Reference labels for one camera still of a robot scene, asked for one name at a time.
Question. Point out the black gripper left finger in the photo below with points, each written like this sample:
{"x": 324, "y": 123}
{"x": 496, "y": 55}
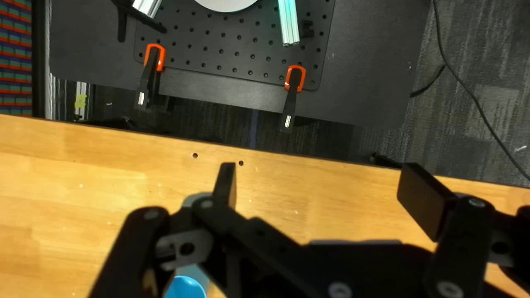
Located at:
{"x": 242, "y": 257}

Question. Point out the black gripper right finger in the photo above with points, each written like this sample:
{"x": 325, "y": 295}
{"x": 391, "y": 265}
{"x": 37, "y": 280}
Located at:
{"x": 469, "y": 234}

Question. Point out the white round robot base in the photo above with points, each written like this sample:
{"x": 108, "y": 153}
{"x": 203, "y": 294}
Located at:
{"x": 226, "y": 6}

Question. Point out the blue plastic cup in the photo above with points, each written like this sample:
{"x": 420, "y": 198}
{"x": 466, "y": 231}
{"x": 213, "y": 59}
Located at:
{"x": 189, "y": 282}

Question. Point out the orange black clamp right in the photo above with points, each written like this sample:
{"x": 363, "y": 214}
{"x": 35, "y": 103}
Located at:
{"x": 294, "y": 85}

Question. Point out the orange black clamp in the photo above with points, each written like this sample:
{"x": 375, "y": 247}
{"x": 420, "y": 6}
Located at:
{"x": 153, "y": 67}
{"x": 294, "y": 85}

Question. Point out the black perforated breadboard plate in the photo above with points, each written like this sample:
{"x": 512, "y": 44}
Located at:
{"x": 242, "y": 45}

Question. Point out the orange black clamp left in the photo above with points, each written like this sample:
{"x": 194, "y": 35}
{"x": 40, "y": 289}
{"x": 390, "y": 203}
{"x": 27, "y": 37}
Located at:
{"x": 153, "y": 67}

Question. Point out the silver aluminium extrusion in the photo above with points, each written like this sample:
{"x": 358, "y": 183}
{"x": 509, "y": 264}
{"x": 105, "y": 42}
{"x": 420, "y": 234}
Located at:
{"x": 148, "y": 7}

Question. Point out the teal aluminium rail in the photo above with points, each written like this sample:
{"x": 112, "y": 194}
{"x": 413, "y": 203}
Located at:
{"x": 289, "y": 22}

